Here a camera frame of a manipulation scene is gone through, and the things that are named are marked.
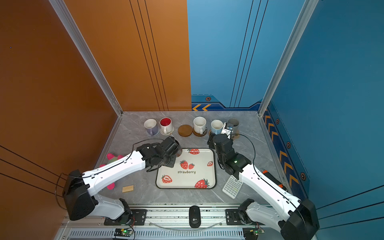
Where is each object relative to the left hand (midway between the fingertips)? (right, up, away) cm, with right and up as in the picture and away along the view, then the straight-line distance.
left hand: (173, 158), depth 81 cm
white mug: (+15, +19, +25) cm, 35 cm away
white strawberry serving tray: (+12, -8, +10) cm, 17 cm away
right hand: (+22, +13, -3) cm, 26 cm away
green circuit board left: (-23, -33, -10) cm, 41 cm away
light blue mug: (+26, +17, +22) cm, 38 cm away
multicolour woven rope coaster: (-9, +12, +24) cm, 28 cm away
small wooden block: (-25, -16, +1) cm, 30 cm away
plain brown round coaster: (+4, +14, +28) cm, 31 cm away
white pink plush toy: (-39, -2, +9) cm, 40 cm away
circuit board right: (+39, -34, -10) cm, 53 cm away
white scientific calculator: (+33, -16, +2) cm, 36 cm away
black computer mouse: (+12, -27, -8) cm, 30 cm away
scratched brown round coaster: (+14, +12, +24) cm, 30 cm away
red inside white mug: (-9, +18, +25) cm, 32 cm away
